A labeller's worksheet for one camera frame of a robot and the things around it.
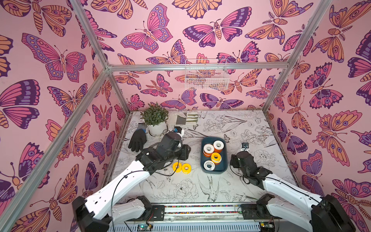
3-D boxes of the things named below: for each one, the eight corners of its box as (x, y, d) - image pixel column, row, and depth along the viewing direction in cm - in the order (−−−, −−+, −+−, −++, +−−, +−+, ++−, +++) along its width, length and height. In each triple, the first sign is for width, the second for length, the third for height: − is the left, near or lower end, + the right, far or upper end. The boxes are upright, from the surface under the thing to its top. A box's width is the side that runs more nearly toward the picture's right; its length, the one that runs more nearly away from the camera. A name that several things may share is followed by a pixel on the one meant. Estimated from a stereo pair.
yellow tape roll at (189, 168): (181, 173, 89) (181, 172, 87) (182, 164, 93) (181, 163, 91) (191, 173, 89) (191, 172, 87) (191, 164, 93) (191, 163, 91)
